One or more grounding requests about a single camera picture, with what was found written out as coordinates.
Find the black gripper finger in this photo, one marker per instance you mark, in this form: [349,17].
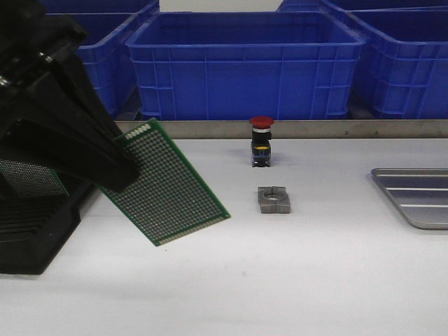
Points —
[29,138]

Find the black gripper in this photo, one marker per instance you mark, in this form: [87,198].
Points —
[32,40]

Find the green perforated board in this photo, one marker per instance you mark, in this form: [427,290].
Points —
[30,180]
[169,199]

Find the green perforated board front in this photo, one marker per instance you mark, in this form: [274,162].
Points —
[169,199]

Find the black circuit board rack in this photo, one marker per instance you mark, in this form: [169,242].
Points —
[34,229]

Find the silver metal tray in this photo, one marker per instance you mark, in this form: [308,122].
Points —
[419,194]

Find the blue plastic crate left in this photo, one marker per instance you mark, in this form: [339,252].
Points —
[106,58]

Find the blue plastic crate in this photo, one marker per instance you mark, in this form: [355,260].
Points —
[402,70]
[106,58]
[234,66]

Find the blue crate back left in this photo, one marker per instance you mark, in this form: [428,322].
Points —
[142,8]

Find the blue plastic crate centre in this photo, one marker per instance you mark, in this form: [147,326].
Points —
[234,66]

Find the red emergency stop button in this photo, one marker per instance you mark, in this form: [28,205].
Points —
[260,143]

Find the blue crate back right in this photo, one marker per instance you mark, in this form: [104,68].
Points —
[356,5]

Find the grey metal clamp block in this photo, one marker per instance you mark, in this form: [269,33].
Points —
[274,200]

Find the blue plastic crate right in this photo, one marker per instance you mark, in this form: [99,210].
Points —
[402,70]

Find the metal table edge rail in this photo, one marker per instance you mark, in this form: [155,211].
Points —
[311,129]

